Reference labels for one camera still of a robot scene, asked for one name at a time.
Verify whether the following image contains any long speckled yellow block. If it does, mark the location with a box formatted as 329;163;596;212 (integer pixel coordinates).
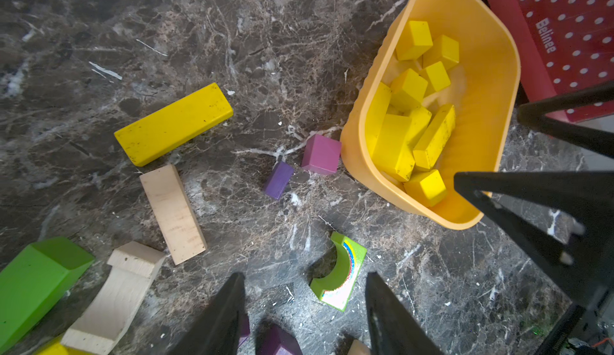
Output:
373;114;415;182

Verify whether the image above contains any natural wood rectangular block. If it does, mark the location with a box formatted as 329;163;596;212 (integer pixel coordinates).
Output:
140;165;207;265

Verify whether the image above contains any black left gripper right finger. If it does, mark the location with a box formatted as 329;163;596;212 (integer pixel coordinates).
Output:
366;272;443;354

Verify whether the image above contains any purple cube block far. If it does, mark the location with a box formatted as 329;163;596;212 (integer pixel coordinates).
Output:
302;134;342;175

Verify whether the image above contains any green rectangular block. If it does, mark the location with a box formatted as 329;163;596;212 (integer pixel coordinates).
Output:
1;237;94;353

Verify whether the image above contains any red polka dot toaster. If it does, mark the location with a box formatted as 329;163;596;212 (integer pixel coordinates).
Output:
487;0;613;102

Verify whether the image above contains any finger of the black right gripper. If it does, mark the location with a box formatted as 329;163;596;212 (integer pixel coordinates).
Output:
453;171;613;308
516;82;614;160

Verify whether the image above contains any purple triangle block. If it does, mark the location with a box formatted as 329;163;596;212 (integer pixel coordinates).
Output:
256;324;303;355

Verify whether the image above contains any yellow plastic tray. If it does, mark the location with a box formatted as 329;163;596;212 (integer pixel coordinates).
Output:
341;0;521;230

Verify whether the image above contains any purple cube block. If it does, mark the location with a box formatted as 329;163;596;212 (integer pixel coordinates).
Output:
302;134;342;175
238;314;251;348

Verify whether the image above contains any natural wood cylinder block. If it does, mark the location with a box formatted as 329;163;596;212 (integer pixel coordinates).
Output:
347;339;371;355

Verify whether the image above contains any natural wood arch block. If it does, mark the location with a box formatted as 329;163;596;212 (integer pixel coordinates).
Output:
61;241;166;354

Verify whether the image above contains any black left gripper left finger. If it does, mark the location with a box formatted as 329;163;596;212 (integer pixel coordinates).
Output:
169;273;246;354

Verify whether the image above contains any yellow cube block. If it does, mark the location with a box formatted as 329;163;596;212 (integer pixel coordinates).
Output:
396;20;433;61
422;35;460;70
419;62;451;97
403;170;448;207
34;335;92;355
390;68;428;112

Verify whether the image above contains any small purple block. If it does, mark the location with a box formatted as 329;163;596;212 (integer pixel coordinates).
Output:
263;162;294;200

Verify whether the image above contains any purple cube block near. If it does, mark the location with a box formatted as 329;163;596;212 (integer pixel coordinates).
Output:
238;314;251;348

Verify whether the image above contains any green rainbow arch block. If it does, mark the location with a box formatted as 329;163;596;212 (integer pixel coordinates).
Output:
310;232;367;312

